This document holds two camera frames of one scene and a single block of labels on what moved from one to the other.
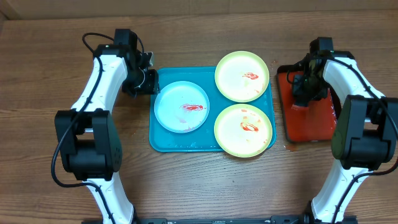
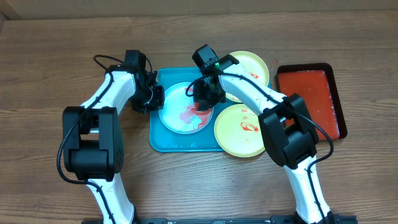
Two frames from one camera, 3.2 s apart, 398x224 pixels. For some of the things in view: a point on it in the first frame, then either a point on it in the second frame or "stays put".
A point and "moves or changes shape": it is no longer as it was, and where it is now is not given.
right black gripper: [301, 94] → [201, 98]
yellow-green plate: [243, 130] stays put
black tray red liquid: [314, 122] stays put
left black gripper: [152, 88] → [157, 104]
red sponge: [299, 108] moves or changes shape
